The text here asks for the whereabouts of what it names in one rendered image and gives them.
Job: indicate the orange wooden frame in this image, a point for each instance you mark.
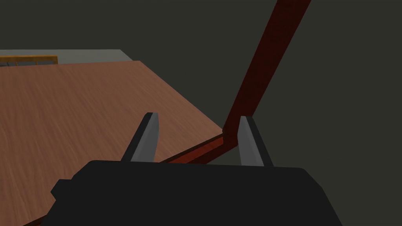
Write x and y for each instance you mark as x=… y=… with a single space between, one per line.
x=29 y=58

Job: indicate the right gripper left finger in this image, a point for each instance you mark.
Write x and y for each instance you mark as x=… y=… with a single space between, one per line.
x=145 y=141

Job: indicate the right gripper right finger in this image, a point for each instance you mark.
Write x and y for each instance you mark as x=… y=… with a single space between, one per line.
x=251 y=147

